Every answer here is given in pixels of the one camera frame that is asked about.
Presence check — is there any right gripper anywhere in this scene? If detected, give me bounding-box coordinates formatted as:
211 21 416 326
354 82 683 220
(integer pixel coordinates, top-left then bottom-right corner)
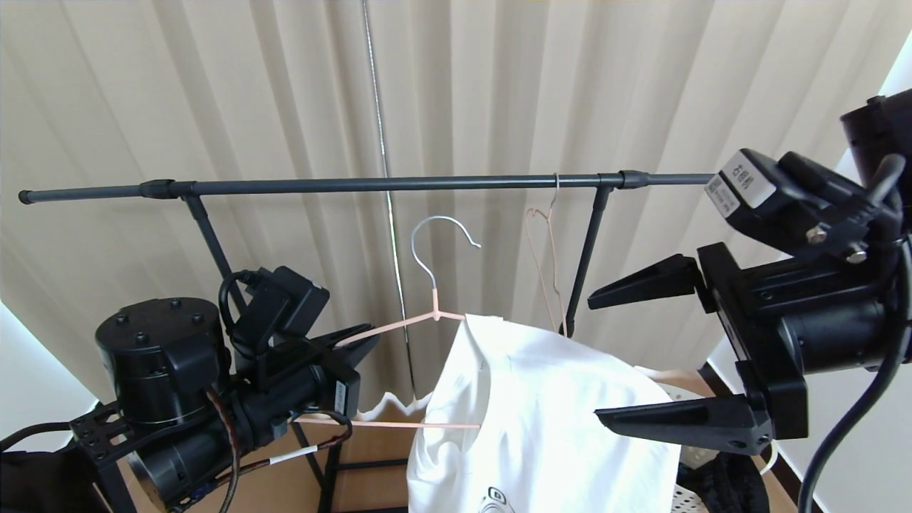
587 240 912 457

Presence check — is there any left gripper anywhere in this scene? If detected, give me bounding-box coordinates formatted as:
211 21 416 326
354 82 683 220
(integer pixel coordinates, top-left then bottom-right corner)
135 335 363 509

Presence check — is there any white printed t-shirt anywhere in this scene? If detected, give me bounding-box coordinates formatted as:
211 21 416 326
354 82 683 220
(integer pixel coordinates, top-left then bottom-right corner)
405 313 683 513

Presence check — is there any pink clothes hanger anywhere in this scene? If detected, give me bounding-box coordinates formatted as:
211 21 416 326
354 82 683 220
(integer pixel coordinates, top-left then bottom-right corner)
524 172 568 333
290 214 483 431

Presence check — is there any white laundry basket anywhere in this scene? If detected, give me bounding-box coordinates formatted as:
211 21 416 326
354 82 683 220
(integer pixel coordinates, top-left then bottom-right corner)
633 365 782 513

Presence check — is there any black clothes rack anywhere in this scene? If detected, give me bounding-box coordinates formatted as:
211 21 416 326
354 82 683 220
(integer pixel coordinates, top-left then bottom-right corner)
18 170 717 513

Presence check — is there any black garment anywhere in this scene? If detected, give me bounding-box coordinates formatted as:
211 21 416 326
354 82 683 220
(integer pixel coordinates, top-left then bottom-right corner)
676 448 771 513

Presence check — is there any beige curtain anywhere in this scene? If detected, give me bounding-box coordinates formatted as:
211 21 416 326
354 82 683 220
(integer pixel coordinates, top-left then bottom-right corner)
0 0 912 423

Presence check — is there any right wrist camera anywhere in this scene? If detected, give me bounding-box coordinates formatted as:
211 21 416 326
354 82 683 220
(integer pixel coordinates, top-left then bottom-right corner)
703 147 908 259

